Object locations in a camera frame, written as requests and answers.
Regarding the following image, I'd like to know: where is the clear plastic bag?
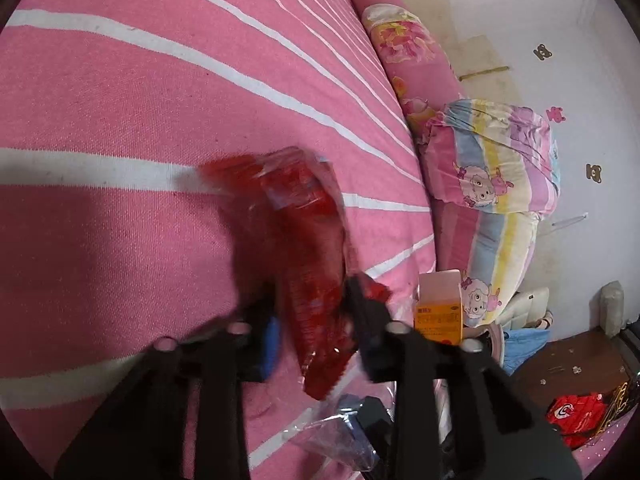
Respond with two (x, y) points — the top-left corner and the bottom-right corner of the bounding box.
(284, 393), (393, 472)

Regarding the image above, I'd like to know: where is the red snack wrapper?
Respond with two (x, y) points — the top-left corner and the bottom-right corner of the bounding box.
(198, 146), (390, 400)

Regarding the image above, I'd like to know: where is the red bag on floor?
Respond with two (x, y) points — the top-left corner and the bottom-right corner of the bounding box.
(546, 392), (608, 450)

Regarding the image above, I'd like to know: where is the blue towel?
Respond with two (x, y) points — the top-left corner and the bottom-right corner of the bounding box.
(501, 328), (550, 376)

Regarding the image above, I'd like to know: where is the orange medicine box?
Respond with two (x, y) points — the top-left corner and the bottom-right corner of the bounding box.
(413, 270), (463, 346)

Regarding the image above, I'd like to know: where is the colourful cartoon quilt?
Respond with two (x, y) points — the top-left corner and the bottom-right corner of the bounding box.
(416, 99), (561, 327)

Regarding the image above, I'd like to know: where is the pink striped bed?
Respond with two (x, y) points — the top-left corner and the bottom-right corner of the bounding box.
(1, 0), (435, 470)

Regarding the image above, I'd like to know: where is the pink floral pillow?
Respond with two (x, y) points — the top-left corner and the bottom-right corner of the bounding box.
(352, 0), (466, 133)

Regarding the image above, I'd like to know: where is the white bin by wall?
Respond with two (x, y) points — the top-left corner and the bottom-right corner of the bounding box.
(599, 281), (625, 338)

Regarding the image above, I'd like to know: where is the brown bear wall sticker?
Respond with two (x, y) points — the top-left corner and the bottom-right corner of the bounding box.
(586, 164), (602, 183)

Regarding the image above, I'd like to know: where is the pink rabbit wall sticker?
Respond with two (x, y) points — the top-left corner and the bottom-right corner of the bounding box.
(546, 106), (566, 124)

